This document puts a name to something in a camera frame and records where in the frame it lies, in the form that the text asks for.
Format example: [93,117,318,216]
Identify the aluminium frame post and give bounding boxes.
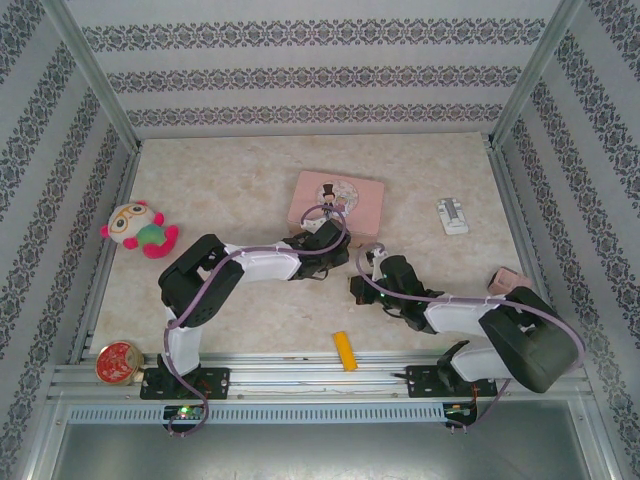
[47,0,142,151]
[489,0,586,149]

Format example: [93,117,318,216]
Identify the grey slotted cable duct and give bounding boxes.
[67,403,447,425]

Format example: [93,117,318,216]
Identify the round red and gold tin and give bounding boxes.
[94,341,146,387]

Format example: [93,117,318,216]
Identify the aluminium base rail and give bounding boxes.
[47,349,596,402]

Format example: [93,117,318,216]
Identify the plush toy with glasses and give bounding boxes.
[99,199,181,260]

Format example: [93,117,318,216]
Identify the pink cartoon tin box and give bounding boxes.
[287,169,385,237]

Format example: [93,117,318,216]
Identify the grey metal panel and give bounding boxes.
[49,422,616,480]

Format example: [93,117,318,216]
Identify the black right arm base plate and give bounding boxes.
[407,364,499,400]

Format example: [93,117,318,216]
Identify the yellow rectangular block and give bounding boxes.
[332,330,360,372]

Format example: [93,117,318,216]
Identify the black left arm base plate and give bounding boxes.
[139,367,231,401]

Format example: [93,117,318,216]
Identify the aluminium side rail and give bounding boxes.
[69,147,142,366]
[487,139,574,359]

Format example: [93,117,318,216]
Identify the small pink plastic device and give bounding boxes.
[488,267,531,296]

